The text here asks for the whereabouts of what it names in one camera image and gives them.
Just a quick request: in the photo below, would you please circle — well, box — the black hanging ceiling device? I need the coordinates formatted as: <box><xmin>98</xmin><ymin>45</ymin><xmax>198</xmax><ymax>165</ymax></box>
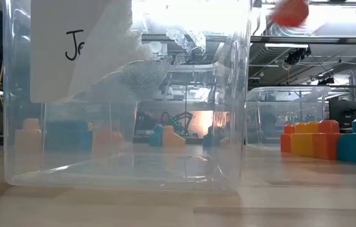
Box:
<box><xmin>317</xmin><ymin>76</ymin><xmax>336</xmax><ymax>86</ymax></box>
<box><xmin>283</xmin><ymin>47</ymin><xmax>312</xmax><ymax>66</ymax></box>

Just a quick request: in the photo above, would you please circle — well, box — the white handwritten paper label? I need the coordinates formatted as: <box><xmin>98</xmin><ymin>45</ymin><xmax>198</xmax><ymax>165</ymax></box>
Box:
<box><xmin>30</xmin><ymin>0</ymin><xmax>144</xmax><ymax>103</ymax></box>

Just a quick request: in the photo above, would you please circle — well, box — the long ceiling light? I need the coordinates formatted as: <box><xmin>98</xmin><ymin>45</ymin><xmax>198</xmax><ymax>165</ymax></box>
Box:
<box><xmin>264</xmin><ymin>42</ymin><xmax>311</xmax><ymax>49</ymax></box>

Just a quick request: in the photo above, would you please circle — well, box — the orange toy building block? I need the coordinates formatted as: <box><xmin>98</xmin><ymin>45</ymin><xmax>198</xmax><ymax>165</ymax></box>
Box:
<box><xmin>269</xmin><ymin>0</ymin><xmax>310</xmax><ymax>28</ymax></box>
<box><xmin>280</xmin><ymin>124</ymin><xmax>296</xmax><ymax>153</ymax></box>
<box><xmin>93</xmin><ymin>125</ymin><xmax>124</xmax><ymax>149</ymax></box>

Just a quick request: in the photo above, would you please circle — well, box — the clear bin with handwritten label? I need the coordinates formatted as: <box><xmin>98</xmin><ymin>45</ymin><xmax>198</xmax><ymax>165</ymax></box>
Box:
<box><xmin>3</xmin><ymin>0</ymin><xmax>252</xmax><ymax>192</ymax></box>

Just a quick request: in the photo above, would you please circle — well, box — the person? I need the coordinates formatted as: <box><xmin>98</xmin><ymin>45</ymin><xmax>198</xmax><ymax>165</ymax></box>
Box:
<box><xmin>160</xmin><ymin>111</ymin><xmax>172</xmax><ymax>127</ymax></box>

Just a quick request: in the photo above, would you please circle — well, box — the black computer monitor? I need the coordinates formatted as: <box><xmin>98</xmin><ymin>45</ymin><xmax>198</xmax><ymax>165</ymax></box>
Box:
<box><xmin>328</xmin><ymin>100</ymin><xmax>356</xmax><ymax>124</ymax></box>

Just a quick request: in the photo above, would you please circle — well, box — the tall orange one-stud block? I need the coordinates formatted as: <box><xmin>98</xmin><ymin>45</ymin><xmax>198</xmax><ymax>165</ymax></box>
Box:
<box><xmin>312</xmin><ymin>119</ymin><xmax>340</xmax><ymax>161</ymax></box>

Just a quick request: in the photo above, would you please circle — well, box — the clear plastic bin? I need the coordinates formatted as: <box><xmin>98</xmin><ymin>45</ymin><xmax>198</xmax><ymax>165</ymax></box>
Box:
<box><xmin>246</xmin><ymin>85</ymin><xmax>331</xmax><ymax>148</ymax></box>
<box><xmin>40</xmin><ymin>100</ymin><xmax>138</xmax><ymax>151</ymax></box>

